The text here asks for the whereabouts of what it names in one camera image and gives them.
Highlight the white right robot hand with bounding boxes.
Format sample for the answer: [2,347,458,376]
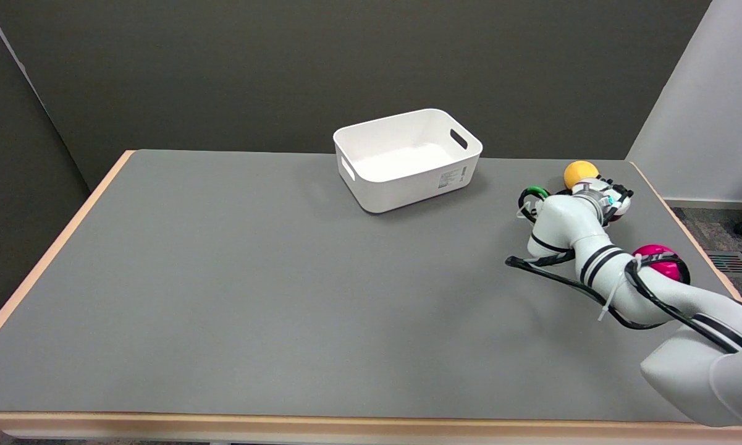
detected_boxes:
[584,178,634,223]

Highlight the yellow round ball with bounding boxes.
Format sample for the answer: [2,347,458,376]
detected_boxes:
[563,161,600,190]

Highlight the red round ball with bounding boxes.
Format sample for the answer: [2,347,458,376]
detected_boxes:
[632,245,691,285]

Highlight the metal floor vent grille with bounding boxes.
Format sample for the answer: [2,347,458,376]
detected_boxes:
[707,252,742,276]

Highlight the white plastic storage bin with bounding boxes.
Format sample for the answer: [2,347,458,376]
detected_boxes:
[333,109,483,214]

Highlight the green red wire bundle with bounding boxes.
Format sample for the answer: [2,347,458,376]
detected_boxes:
[518,185,552,224]

